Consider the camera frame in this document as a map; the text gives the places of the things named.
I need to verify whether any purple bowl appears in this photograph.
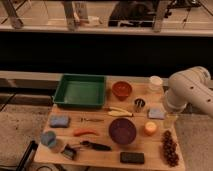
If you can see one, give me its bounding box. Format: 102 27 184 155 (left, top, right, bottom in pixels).
108 118 137 145

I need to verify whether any red bowl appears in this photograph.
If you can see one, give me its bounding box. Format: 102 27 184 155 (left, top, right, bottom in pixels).
112 81 132 101

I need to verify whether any yellow banana toy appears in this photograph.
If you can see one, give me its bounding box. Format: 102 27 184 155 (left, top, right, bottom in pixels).
107 107 133 117

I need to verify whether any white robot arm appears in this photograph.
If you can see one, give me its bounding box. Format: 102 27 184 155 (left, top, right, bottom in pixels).
162 66 213 129

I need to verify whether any blue sponge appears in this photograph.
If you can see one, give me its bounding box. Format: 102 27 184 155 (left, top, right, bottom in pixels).
49 116 70 128

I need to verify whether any black eraser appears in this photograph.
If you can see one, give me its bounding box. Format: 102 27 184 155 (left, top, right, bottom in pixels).
120 152 145 164

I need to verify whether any dark grape bunch toy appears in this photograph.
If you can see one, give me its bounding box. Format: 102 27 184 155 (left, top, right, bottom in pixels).
162 130 179 167

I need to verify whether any person in dark clothes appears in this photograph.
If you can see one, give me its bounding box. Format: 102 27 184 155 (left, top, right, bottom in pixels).
108 0 158 27

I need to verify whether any clear plastic container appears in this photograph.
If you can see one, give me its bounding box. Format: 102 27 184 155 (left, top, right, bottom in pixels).
148 76 163 92

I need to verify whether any orange fruit toy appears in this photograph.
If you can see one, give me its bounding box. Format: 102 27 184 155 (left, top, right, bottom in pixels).
144 121 157 136

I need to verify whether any green plastic tray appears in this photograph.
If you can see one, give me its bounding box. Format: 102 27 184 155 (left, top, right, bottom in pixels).
53 74 106 109

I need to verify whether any black stand leg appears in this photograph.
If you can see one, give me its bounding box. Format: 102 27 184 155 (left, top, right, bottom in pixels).
15 141 38 171

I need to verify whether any blue cup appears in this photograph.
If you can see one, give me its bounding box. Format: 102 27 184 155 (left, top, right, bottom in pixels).
41 131 56 148

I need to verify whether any small metal tool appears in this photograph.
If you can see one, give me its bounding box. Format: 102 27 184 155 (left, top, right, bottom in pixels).
80 118 104 122

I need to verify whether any wooden board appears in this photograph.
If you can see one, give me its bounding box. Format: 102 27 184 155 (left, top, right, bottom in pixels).
34 82 185 171

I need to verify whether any light blue cloth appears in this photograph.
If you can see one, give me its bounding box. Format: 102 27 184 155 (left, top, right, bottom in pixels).
148 108 165 119

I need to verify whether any small metal cup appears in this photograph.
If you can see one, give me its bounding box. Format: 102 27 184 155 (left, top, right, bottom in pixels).
134 98 145 112

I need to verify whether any black handled peeler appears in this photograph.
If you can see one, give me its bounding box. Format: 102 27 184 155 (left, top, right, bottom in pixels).
80 141 112 151

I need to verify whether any black binder clip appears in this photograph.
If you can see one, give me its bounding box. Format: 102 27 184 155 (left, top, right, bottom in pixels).
61 145 77 160

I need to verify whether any orange carrot toy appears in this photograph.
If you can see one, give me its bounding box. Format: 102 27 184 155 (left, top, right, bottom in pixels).
73 129 99 136

